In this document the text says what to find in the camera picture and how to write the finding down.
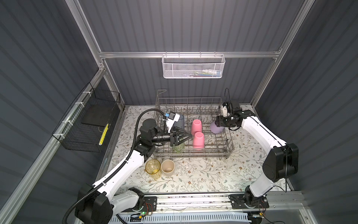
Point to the yellow transparent cup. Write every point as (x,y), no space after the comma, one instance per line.
(153,169)

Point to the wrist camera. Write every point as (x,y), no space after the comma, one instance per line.
(226,108)
(171,118)

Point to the black wire wall basket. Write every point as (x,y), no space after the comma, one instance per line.
(82,128)

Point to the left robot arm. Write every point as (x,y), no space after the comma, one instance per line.
(149,123)

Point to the floral table mat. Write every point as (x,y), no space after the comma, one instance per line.
(192,174)

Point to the items in white basket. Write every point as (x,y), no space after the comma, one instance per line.
(205,73)

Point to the grey wire dish rack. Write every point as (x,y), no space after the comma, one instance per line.
(204,108)

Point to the white mesh wall basket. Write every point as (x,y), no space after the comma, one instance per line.
(176,66)

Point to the purple plastic cup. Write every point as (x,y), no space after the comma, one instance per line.
(215,129)

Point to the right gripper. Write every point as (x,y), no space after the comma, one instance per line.
(218,121)

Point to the blue transparent cup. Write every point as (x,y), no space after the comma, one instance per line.
(180,123)

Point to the beige plastic cup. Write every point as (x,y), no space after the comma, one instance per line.
(168,167)

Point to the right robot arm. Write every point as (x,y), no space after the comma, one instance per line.
(281,161)

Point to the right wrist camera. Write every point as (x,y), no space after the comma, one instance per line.
(226,108)

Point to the pink plastic cup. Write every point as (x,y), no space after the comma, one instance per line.
(196,126)
(199,140)

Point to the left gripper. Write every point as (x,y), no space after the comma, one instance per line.
(174,140)

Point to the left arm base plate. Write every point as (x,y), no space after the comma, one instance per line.
(148,204)

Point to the yellow brush in basket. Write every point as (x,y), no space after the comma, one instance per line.
(105,130)

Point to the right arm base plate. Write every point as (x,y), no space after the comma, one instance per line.
(243,201)

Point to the aluminium mounting rail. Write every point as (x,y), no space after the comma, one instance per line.
(196,202)

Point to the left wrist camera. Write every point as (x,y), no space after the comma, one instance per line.
(171,118)

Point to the green transparent cup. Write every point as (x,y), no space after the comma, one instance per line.
(179,148)

